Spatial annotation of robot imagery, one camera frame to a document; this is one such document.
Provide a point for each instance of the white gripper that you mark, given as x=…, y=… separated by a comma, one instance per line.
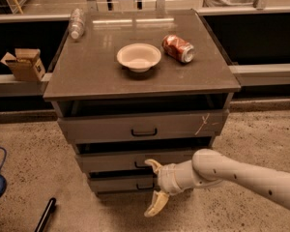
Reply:
x=166, y=179

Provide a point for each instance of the grey drawer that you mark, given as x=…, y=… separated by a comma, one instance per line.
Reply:
x=130, y=160
x=145, y=126
x=128, y=183

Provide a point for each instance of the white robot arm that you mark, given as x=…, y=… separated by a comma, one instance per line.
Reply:
x=208, y=168

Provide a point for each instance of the grey bottom drawer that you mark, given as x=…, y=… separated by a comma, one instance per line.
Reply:
x=128, y=183

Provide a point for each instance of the grey top drawer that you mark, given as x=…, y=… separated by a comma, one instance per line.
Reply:
x=145, y=126

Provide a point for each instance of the grey drawer cabinet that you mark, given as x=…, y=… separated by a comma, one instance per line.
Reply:
x=89, y=81

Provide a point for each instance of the open cardboard box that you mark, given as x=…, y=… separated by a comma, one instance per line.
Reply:
x=25, y=64

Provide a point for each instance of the black rod on floor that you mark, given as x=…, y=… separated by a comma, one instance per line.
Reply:
x=49, y=209

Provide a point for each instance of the white paper bowl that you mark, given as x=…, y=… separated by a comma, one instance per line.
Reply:
x=138, y=57

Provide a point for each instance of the red soda can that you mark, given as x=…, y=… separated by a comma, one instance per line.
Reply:
x=178, y=48

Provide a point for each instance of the clear plastic water bottle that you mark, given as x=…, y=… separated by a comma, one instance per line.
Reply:
x=77, y=23

